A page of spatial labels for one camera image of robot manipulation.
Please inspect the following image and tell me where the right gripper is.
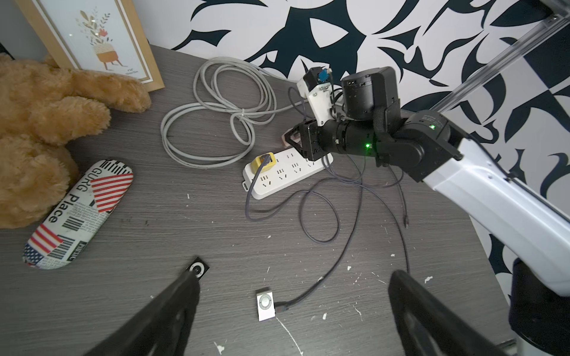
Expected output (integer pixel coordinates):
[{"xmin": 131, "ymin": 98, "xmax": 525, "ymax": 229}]
[{"xmin": 290, "ymin": 120, "xmax": 338, "ymax": 162}]

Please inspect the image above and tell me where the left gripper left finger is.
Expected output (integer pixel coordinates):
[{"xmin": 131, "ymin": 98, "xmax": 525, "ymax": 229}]
[{"xmin": 86, "ymin": 271, "xmax": 200, "ymax": 355}]

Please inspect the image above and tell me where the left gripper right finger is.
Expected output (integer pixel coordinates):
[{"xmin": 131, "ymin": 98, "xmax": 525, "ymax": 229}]
[{"xmin": 388, "ymin": 270, "xmax": 504, "ymax": 355}]

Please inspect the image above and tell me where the dark usb cable pink charger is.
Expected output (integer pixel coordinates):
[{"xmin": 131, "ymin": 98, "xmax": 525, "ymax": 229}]
[{"xmin": 286, "ymin": 86, "xmax": 411, "ymax": 274}]

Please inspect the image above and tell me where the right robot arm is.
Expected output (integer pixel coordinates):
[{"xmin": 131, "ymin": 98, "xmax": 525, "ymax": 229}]
[{"xmin": 284, "ymin": 67, "xmax": 569, "ymax": 355}]

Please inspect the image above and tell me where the white power strip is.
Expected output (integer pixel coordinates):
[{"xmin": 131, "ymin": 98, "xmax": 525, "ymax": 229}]
[{"xmin": 252, "ymin": 148, "xmax": 333, "ymax": 200}]

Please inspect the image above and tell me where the black mp3 player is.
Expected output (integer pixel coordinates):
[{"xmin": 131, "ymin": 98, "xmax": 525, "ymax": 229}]
[{"xmin": 186, "ymin": 257, "xmax": 209, "ymax": 280}]

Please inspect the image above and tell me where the framed plant picture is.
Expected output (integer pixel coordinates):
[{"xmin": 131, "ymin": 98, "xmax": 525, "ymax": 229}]
[{"xmin": 16, "ymin": 0, "xmax": 165, "ymax": 91}]

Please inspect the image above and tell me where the tan teddy bear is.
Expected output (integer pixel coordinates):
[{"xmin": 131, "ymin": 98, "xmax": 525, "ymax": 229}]
[{"xmin": 1, "ymin": 53, "xmax": 151, "ymax": 229}]

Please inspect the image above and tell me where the grey power strip cord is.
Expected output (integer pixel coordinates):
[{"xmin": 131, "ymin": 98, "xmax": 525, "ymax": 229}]
[{"xmin": 159, "ymin": 56, "xmax": 308, "ymax": 169}]

